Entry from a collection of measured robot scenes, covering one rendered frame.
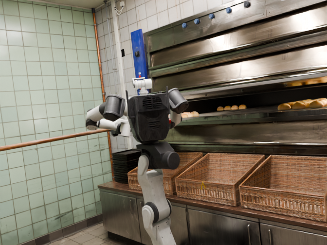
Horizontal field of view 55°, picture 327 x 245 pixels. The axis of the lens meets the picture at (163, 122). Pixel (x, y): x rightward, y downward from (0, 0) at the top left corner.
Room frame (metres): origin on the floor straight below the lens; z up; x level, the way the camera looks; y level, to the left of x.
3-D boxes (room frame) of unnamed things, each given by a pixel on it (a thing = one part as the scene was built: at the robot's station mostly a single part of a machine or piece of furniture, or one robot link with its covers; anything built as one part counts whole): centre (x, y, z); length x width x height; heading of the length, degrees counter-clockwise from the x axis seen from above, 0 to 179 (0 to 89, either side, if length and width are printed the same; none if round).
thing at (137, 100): (2.07, 0.09, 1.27); 0.34 x 0.30 x 0.36; 105
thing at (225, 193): (2.47, -0.40, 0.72); 0.56 x 0.49 x 0.28; 45
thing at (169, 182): (2.91, 0.03, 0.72); 0.56 x 0.49 x 0.28; 46
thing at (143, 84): (2.14, 0.11, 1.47); 0.10 x 0.07 x 0.09; 105
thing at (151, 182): (2.11, 0.11, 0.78); 0.18 x 0.15 x 0.47; 134
